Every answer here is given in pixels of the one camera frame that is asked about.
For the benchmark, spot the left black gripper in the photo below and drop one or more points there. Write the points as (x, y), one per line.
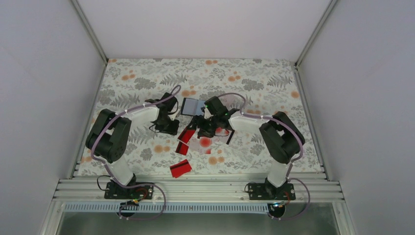
(172, 130)

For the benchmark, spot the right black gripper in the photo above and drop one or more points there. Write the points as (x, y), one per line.
(197, 123)

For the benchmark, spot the red card black stripe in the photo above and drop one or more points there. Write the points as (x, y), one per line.
(180, 168)

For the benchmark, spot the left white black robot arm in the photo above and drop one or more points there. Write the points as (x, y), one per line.
(108, 137)

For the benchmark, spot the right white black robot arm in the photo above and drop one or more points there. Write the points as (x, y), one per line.
(281, 137)

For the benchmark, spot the white floral card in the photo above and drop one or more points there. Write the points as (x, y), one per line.
(229, 100)

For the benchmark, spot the white card black stripe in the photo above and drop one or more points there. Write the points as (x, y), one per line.
(230, 135)

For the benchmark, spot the red card left tilted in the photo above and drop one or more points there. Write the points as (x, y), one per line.
(186, 135)

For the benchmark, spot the red card lower left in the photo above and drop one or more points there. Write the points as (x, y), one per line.
(182, 148)

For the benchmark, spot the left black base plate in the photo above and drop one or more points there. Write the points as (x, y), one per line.
(115, 191)

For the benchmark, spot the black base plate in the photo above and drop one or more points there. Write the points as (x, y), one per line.
(115, 191)
(266, 191)

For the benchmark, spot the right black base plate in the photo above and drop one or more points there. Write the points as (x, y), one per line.
(266, 191)

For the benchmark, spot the aluminium rail frame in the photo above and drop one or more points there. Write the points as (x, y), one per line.
(195, 193)

